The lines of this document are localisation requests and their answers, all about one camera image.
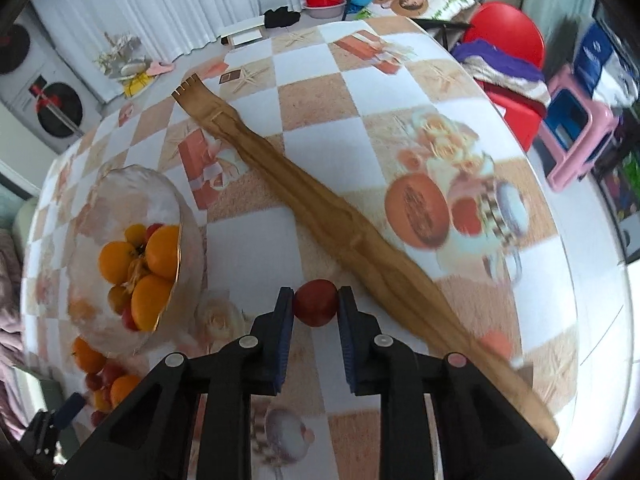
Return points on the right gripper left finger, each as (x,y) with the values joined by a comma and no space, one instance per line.
(206,399)

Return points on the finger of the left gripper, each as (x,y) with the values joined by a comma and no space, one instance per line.
(52,432)

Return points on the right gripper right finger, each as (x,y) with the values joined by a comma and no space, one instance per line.
(480,434)

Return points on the red tomato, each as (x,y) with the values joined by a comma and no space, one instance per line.
(316,303)

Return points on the orange tangerine right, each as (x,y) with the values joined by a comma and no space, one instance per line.
(122,387)

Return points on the orange tangerine near bowl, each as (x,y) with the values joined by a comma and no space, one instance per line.
(87,355)

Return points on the pink blanket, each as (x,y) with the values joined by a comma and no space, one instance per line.
(12,410)

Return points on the wooden back scratcher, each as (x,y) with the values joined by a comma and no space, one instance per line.
(395,281)

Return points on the glass fruit bowl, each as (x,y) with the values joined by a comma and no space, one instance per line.
(137,263)

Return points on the pink plastic stool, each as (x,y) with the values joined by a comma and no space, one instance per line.
(575,131)

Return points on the checkered fruit tablecloth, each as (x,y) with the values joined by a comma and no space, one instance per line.
(313,258)

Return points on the red plastic chair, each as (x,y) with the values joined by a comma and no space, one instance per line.
(503,50)

